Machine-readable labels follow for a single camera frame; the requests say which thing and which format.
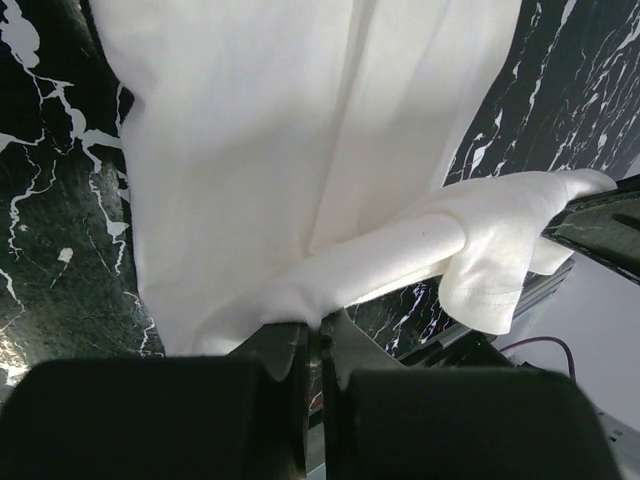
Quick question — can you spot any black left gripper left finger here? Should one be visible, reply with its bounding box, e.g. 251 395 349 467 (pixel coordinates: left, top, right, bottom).
1 323 309 479

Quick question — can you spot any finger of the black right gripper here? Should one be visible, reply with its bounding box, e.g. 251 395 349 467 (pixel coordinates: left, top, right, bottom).
542 175 640 278

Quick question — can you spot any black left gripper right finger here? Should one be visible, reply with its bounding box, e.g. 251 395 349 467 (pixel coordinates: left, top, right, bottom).
319 312 621 479

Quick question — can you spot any white printed t-shirt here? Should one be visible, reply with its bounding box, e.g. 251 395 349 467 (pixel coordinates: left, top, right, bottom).
90 1 615 356

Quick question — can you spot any black marble pattern mat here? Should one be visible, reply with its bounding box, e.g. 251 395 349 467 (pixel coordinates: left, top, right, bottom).
1 1 639 394

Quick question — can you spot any aluminium rail frame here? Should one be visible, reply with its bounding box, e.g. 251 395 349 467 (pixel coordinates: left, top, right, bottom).
398 258 574 366

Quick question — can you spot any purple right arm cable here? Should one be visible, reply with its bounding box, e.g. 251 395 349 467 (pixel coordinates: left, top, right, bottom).
499 335 576 381

